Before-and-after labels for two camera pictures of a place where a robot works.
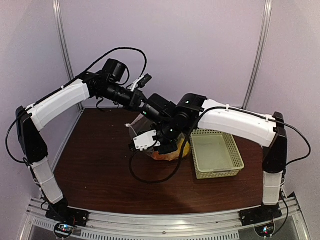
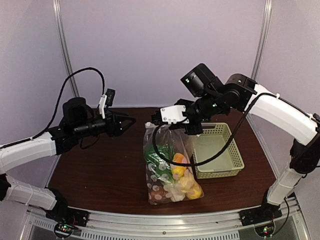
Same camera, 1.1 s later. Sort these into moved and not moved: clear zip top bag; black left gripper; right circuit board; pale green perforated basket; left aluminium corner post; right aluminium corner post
Moved: clear zip top bag; black left gripper
Not moved: right circuit board; left aluminium corner post; pale green perforated basket; right aluminium corner post
